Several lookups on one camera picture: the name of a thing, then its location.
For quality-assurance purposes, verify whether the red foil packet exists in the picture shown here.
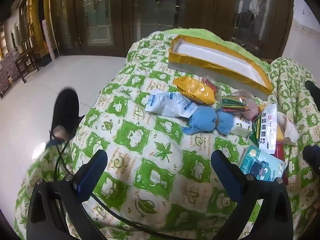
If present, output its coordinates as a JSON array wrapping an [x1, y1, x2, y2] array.
[[274, 140, 285, 160]]

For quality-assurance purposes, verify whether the gold cardboard box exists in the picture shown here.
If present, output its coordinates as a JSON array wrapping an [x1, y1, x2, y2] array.
[[167, 35, 273, 96]]

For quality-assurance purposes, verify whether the white blue desiccant packet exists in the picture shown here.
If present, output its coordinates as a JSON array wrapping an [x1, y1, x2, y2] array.
[[145, 89, 200, 118]]

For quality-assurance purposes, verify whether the black cable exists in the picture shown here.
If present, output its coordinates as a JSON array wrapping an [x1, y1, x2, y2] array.
[[54, 140, 180, 240]]

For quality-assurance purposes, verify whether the clear packet with red label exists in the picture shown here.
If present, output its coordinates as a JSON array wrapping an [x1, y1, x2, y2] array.
[[201, 78, 220, 98]]

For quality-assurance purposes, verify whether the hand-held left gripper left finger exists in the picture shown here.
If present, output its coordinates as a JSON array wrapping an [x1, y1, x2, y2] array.
[[26, 149, 108, 240]]

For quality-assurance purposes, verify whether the pink soft item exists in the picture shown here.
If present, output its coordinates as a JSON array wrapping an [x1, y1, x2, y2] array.
[[241, 100, 260, 119]]

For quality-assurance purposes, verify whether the gold framed cabinet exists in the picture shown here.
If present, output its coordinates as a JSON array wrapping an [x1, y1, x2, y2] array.
[[25, 0, 60, 60]]

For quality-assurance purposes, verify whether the white green printed sachet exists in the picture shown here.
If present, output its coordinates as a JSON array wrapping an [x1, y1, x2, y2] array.
[[249, 104, 278, 155]]

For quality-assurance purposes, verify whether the wooden chair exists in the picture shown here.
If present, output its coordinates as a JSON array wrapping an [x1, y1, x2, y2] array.
[[14, 47, 40, 84]]

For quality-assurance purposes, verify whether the coloured sticks packet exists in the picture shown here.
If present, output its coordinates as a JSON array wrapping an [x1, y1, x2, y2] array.
[[217, 91, 253, 115]]

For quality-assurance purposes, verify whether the white plastic packet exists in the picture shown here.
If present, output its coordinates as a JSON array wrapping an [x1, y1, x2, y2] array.
[[276, 111, 299, 145]]

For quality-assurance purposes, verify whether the blue plush toy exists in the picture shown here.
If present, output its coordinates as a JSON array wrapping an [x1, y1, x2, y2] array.
[[182, 106, 237, 137]]

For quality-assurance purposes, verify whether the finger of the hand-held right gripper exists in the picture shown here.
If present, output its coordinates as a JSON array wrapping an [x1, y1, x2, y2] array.
[[304, 80, 320, 98], [302, 145, 320, 176]]

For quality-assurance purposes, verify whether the green printed blanket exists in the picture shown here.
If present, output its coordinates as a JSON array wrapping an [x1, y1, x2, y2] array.
[[14, 29, 320, 240]]

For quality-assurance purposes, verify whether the glossy yellow snack packet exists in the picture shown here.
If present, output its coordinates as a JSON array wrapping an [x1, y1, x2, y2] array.
[[173, 77, 216, 105]]

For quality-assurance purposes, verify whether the floral panel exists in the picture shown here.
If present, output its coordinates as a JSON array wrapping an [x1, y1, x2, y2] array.
[[0, 50, 19, 98]]

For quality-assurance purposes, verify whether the light blue cartoon tissue pack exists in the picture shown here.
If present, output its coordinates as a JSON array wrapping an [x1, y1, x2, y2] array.
[[237, 146, 286, 183]]

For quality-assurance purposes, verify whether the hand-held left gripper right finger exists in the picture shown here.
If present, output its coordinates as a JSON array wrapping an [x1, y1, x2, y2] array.
[[211, 150, 294, 240]]

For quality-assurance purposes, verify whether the black shoe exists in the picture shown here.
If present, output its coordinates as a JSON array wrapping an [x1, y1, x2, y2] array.
[[50, 88, 85, 143]]

